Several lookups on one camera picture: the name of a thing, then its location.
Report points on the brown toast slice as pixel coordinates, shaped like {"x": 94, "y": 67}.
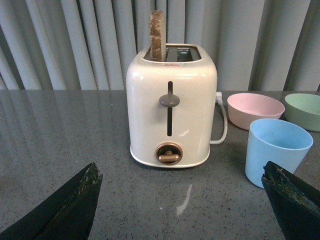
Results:
{"x": 158, "y": 34}

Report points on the cream white toaster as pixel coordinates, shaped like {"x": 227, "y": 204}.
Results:
{"x": 171, "y": 106}

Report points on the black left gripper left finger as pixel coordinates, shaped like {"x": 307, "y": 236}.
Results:
{"x": 67, "y": 214}

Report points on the white pleated curtain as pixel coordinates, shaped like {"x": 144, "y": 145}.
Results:
{"x": 256, "y": 45}

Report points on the green bowl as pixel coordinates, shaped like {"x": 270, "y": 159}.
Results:
{"x": 303, "y": 109}

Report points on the light blue cup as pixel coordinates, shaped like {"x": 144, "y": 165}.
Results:
{"x": 278, "y": 141}

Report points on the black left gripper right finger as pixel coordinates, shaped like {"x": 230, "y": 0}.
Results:
{"x": 295, "y": 203}

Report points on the pink bowl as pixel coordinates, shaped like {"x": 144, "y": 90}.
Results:
{"x": 244, "y": 108}

